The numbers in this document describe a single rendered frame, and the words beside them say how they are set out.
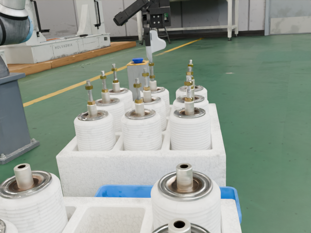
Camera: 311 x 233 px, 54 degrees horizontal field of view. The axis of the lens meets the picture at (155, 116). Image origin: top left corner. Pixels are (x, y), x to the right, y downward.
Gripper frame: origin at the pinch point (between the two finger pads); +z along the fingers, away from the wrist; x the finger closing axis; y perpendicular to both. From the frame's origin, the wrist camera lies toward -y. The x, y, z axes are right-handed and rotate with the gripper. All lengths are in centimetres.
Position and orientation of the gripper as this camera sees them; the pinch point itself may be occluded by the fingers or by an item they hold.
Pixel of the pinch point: (148, 57)
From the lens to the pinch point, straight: 93.1
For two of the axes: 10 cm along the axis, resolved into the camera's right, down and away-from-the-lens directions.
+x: 0.0, -3.2, 9.5
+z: 0.8, 9.4, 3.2
